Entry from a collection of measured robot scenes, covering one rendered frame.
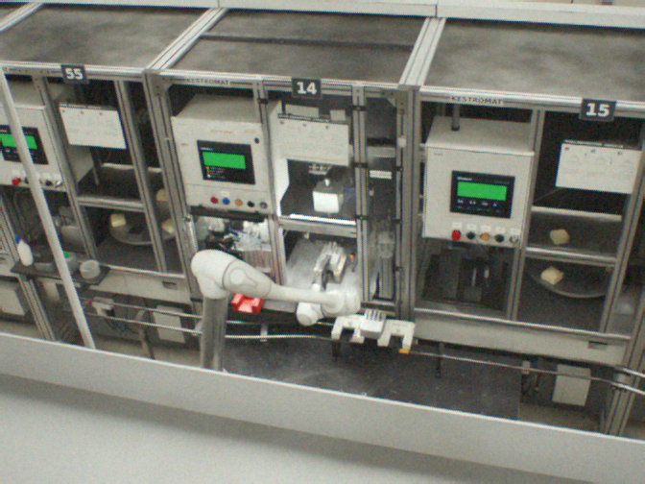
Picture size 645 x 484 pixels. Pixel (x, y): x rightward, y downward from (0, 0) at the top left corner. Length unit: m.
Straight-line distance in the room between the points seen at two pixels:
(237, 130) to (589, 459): 2.67
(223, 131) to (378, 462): 2.64
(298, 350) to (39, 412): 2.95
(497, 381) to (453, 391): 0.22
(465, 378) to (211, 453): 2.91
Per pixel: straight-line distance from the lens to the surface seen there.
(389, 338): 3.44
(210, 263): 2.93
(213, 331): 3.07
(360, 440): 0.65
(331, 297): 3.19
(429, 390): 3.46
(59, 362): 0.73
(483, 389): 3.48
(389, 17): 3.64
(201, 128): 3.23
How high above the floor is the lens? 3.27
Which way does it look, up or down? 37 degrees down
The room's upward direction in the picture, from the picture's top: 4 degrees counter-clockwise
